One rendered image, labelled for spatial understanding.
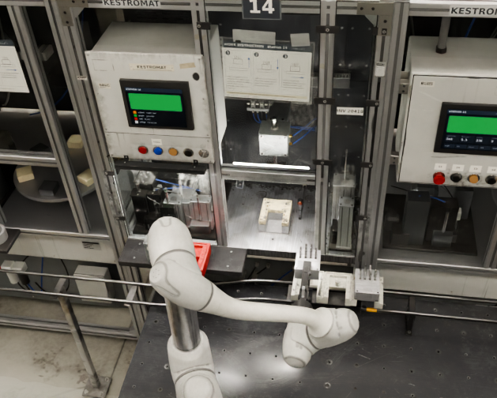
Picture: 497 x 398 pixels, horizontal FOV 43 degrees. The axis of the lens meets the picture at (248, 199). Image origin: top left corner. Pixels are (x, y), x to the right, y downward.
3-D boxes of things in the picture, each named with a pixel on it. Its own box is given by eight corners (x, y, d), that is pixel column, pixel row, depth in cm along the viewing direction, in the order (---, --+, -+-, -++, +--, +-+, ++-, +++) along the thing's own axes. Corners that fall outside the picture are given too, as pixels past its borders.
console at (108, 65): (107, 161, 244) (80, 55, 214) (129, 120, 265) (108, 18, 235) (212, 168, 237) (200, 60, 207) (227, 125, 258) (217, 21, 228)
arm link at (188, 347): (176, 399, 233) (167, 352, 249) (218, 389, 236) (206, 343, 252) (145, 258, 183) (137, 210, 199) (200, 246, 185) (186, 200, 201)
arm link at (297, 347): (297, 339, 227) (326, 328, 220) (292, 377, 215) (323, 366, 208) (278, 323, 222) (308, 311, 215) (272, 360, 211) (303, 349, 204)
